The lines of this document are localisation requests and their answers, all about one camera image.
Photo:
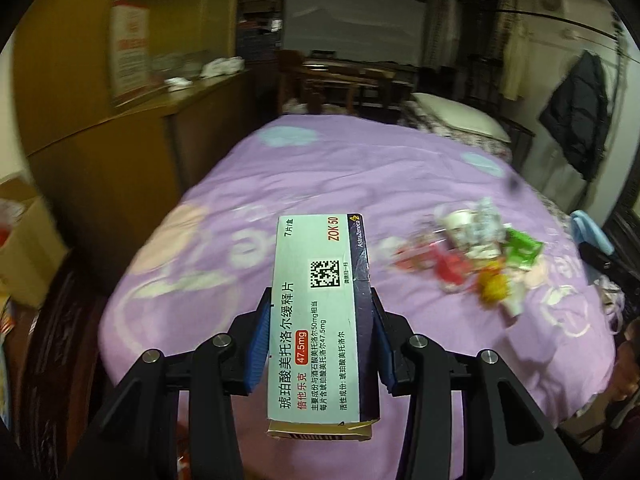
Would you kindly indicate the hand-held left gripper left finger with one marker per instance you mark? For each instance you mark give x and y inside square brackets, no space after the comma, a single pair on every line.
[257,352]

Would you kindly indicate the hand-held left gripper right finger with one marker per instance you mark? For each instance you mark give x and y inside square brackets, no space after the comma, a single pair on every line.
[387,357]

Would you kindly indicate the white medicine box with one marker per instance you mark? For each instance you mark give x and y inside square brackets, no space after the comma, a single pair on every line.
[320,335]

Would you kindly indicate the white cream tube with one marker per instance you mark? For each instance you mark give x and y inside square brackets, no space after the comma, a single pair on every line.
[514,302]

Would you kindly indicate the red snack packet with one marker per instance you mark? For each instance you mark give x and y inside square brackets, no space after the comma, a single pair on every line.
[445,267]

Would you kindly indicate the yellow crumpled wrapper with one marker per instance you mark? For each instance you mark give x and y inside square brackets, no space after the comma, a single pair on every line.
[492,285]

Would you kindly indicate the white paper cup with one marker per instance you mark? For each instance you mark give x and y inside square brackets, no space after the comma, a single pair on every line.
[457,225]

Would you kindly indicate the clear plastic wrapper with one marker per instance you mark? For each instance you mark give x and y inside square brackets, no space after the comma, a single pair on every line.
[485,225]

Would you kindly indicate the purple printed blanket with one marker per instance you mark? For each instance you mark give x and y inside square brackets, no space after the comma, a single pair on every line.
[250,185]

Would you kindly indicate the green snack packet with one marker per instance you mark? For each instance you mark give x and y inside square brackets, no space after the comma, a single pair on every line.
[522,247]

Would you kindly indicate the wooden cabinet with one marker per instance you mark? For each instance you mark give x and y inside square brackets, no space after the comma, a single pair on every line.
[130,155]

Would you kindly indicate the floral bed sheet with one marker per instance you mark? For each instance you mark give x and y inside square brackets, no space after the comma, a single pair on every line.
[520,160]

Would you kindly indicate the blue cloth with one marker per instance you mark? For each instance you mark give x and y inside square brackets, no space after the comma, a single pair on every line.
[592,232]

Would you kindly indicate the cardboard box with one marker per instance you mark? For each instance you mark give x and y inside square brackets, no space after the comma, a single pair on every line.
[30,250]

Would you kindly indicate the white pillow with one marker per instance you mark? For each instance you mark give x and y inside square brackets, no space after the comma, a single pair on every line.
[460,112]

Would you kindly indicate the small white crumpled cloth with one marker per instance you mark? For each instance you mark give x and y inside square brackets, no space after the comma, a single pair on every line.
[180,83]

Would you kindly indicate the dark wooden table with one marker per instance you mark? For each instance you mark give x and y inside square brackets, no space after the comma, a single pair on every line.
[350,77]

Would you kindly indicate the large white crumpled cloth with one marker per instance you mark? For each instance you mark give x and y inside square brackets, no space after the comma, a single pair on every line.
[222,66]

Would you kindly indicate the black hanging jacket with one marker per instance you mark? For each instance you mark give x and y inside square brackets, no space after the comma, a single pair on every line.
[580,115]

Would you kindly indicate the beige hanging garment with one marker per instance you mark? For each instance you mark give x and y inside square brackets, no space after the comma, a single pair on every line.
[516,65]

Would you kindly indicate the red and white sign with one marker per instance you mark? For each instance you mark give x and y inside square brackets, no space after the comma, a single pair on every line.
[131,50]

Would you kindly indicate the dark bookshelf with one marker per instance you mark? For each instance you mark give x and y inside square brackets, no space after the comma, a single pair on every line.
[257,22]

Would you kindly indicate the white hanging sheet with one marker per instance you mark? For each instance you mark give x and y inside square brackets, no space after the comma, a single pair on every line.
[350,20]

